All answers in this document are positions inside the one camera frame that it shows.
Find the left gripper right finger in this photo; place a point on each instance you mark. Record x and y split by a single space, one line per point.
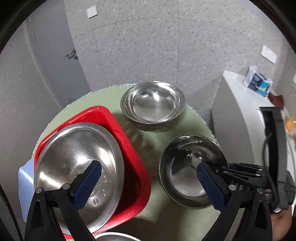
226 197

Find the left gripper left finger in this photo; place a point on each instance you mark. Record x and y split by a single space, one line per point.
42 223

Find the blue square plastic bowl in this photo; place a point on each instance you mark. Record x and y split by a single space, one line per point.
26 187

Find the large steel mixing bowl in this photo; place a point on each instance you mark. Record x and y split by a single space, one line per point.
68 153

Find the small steel bowl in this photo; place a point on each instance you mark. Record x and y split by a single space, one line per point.
178 169
153 106

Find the right hand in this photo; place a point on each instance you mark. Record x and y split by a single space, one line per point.
281 223

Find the orange bottle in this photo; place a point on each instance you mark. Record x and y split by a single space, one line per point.
290 123

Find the white counter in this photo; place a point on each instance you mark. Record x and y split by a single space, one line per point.
238 122

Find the brown cloth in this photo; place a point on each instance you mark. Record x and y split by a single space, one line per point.
277 100

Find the red square plastic bowl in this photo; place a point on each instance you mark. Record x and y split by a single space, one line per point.
136 185

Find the green round table mat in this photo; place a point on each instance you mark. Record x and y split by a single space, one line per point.
162 218

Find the blue white tissue pack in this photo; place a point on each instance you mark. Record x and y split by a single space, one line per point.
257 82

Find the grey door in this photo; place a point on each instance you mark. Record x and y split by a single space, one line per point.
50 41

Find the white wall socket plate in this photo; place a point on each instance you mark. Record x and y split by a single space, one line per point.
268 54

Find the metal door handle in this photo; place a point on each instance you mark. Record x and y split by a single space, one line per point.
72 55

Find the white wall switch plate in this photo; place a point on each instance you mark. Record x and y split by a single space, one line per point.
91 12

